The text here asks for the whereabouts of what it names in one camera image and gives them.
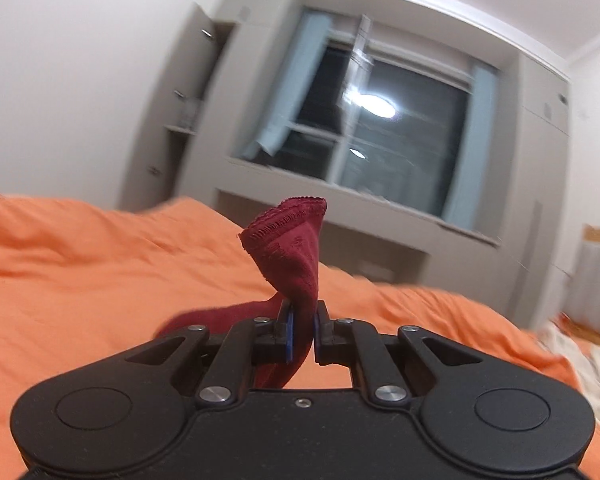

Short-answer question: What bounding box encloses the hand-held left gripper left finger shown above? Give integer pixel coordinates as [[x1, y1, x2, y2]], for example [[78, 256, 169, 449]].
[[125, 300, 297, 408]]

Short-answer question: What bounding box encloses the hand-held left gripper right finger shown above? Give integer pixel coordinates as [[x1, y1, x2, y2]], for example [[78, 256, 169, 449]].
[[312, 301, 483, 406]]

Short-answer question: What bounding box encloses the dark red garment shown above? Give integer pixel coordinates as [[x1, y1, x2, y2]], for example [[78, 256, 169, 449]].
[[155, 196, 328, 391]]

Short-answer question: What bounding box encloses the dark glass window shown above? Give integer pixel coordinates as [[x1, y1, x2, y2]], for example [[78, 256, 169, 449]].
[[275, 40, 476, 221]]

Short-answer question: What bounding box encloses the orange bed sheet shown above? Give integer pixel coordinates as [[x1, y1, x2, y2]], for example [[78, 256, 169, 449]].
[[0, 191, 600, 480]]

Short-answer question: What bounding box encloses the light blue curtain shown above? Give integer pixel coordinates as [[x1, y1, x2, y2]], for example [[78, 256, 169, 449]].
[[442, 62, 501, 226], [242, 10, 331, 158]]

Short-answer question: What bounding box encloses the grey built-in wall cabinet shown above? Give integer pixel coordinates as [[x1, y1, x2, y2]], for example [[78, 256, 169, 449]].
[[120, 0, 578, 333]]

